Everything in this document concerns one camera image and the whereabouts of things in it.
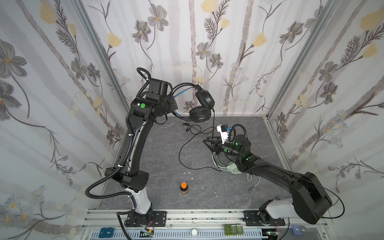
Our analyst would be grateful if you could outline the black headphone cable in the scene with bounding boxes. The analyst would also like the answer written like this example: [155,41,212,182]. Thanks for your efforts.
[178,109,229,172]

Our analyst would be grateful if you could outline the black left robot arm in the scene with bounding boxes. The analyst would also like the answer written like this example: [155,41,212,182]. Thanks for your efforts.
[105,79,176,216]

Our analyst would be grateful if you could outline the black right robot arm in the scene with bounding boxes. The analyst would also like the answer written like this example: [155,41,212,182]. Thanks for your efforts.
[206,135,333,225]

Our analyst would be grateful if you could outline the mint green headphones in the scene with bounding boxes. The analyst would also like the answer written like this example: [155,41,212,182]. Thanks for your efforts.
[212,154,242,175]

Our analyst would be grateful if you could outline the small orange cap bottle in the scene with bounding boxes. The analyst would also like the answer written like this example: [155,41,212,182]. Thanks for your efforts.
[180,182,189,195]

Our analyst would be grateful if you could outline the green battery pack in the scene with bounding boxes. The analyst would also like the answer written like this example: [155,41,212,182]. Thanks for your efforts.
[224,224,244,236]

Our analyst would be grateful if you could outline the white round cap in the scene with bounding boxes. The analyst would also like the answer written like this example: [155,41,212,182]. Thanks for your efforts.
[191,229,198,237]

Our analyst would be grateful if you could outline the blue grey box right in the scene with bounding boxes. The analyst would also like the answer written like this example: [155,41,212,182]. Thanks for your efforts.
[292,225,307,236]

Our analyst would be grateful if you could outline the left corner aluminium profile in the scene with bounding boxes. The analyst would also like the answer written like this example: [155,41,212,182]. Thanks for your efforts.
[71,0,130,114]

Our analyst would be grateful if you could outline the corner aluminium profile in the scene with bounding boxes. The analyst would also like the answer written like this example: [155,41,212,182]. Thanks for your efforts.
[266,1,340,120]
[71,0,130,114]

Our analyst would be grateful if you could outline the right corner aluminium profile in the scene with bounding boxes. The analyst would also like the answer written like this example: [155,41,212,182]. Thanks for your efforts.
[266,1,340,120]

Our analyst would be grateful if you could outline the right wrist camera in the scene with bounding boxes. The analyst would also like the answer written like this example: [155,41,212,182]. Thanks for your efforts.
[217,125,231,144]

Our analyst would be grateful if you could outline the mint green headphone cable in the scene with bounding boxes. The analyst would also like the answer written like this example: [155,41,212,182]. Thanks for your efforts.
[247,173,262,192]

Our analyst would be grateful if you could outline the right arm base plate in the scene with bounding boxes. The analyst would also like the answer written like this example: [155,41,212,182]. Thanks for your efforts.
[243,211,286,227]

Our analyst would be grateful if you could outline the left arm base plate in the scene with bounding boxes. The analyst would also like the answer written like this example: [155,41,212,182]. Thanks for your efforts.
[124,210,167,228]

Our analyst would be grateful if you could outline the aluminium mounting rail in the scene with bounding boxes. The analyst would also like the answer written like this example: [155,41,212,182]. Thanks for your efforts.
[78,209,335,240]

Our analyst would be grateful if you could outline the blue box on rail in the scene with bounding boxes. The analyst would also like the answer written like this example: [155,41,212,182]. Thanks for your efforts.
[98,228,115,239]

